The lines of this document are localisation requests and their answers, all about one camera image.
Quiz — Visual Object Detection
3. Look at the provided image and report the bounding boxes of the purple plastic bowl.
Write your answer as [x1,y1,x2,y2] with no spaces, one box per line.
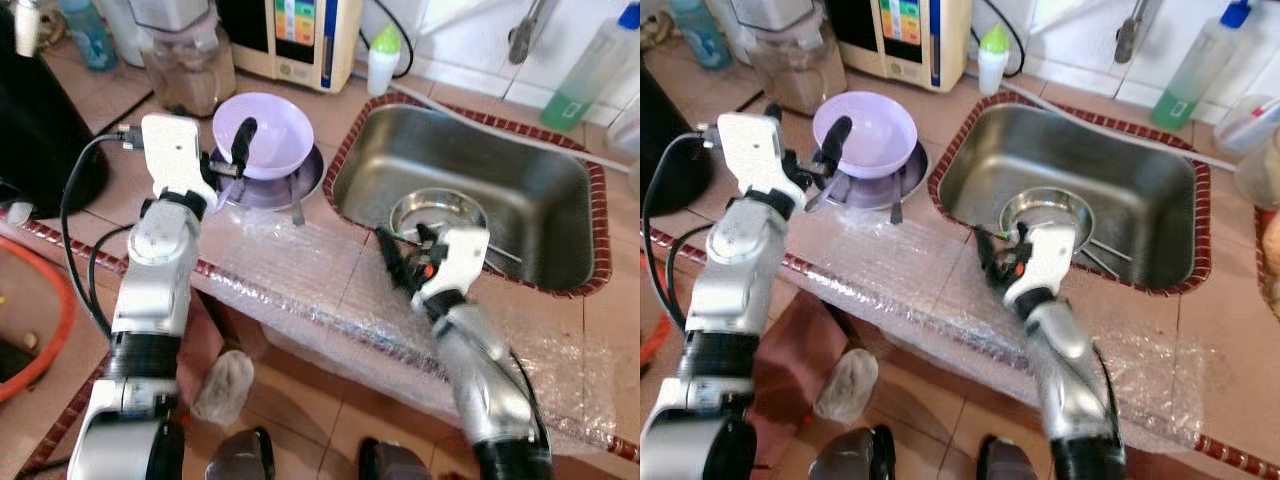
[212,93,315,181]
[812,91,918,181]

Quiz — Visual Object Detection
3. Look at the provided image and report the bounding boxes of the white blender with glass jar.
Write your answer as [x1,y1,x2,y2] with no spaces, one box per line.
[730,0,841,116]
[125,0,236,118]

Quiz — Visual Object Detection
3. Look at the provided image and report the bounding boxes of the large stainless steel bowl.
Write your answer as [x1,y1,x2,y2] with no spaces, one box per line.
[205,140,326,211]
[805,140,931,209]

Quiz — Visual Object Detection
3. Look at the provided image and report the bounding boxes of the clear bubble wrap sheet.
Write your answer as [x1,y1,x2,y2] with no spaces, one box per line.
[790,200,1201,451]
[185,200,606,451]

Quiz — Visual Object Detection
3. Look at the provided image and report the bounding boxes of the stainless steel sink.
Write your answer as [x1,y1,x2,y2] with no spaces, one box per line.
[937,103,1199,289]
[332,105,593,291]

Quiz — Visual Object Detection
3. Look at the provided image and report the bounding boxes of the small blue plastic bottle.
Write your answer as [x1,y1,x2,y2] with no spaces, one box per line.
[668,0,726,71]
[58,0,116,71]

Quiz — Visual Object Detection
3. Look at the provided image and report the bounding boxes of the beige water ionizer appliance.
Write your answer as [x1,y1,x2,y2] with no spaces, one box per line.
[830,0,973,93]
[215,0,366,94]

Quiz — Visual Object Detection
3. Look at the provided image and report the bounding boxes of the clear plastic container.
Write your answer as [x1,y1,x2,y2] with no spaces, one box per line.
[1215,95,1280,156]
[605,95,641,161]

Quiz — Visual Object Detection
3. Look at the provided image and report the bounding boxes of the white bottle with green cap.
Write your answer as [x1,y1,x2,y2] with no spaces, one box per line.
[366,25,401,98]
[978,22,1011,96]

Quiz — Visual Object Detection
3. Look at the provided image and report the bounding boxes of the maroon hanging cloth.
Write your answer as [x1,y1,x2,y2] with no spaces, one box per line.
[175,290,226,401]
[750,290,831,471]

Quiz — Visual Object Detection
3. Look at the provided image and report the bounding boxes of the green dish soap bottle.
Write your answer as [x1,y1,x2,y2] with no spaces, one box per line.
[541,0,641,131]
[1150,0,1253,131]

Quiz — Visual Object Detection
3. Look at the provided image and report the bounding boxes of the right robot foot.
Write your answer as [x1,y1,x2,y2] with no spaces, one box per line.
[975,435,1051,480]
[358,437,431,480]

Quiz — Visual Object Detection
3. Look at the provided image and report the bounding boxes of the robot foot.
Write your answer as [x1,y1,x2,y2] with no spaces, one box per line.
[205,428,276,480]
[975,435,1051,480]
[810,425,896,480]
[358,437,431,480]

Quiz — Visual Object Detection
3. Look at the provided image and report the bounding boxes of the grey rag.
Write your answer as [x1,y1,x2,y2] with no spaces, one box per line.
[192,350,256,426]
[815,348,881,426]

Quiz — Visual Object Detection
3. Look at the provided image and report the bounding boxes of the orange plastic basin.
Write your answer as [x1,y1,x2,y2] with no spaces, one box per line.
[640,290,681,366]
[0,235,76,401]

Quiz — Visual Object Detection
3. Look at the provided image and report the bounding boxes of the metal faucet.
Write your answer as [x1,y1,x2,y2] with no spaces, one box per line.
[1115,0,1166,64]
[508,0,561,64]

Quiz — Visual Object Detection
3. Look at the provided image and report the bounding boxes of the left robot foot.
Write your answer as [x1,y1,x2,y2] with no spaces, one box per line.
[205,428,276,480]
[810,425,896,480]

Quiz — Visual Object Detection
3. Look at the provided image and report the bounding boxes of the basket of food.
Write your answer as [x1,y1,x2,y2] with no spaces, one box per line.
[1255,208,1280,321]

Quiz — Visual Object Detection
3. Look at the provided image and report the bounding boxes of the clear plastic cup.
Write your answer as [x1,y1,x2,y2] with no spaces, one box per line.
[1235,130,1280,209]

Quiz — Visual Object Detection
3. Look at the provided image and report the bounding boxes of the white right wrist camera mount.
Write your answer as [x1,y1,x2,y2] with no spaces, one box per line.
[415,225,491,301]
[1003,222,1076,306]

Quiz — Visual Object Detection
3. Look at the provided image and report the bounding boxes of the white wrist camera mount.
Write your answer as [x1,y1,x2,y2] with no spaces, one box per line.
[415,225,491,301]
[140,113,219,213]
[718,112,806,211]
[1003,222,1076,306]

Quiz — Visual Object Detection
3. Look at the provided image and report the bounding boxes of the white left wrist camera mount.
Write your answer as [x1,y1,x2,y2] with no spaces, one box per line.
[718,112,806,211]
[140,113,219,213]

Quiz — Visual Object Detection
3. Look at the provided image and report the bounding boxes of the white hose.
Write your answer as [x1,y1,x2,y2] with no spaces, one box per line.
[395,80,631,173]
[1005,80,1236,171]

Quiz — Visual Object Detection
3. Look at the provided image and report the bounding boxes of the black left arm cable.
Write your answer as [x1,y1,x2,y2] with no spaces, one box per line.
[58,130,143,339]
[642,130,723,333]

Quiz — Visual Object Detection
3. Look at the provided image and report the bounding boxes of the black appliance power cable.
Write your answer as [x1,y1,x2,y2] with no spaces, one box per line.
[975,0,1027,79]
[365,0,416,79]

